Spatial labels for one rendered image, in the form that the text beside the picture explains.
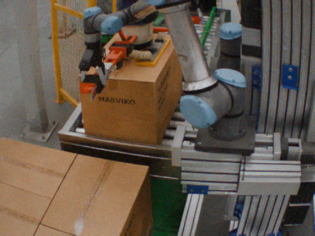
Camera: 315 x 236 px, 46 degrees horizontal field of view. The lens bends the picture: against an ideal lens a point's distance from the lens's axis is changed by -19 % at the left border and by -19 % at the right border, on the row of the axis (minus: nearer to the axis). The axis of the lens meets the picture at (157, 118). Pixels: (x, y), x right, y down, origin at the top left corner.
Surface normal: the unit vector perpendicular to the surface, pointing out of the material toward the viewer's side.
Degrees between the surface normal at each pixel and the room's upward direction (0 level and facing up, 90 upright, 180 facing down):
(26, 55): 90
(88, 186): 0
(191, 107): 97
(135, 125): 90
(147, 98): 90
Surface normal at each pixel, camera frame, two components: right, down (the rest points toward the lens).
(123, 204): -0.03, -0.83
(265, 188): -0.18, 0.54
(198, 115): -0.65, 0.53
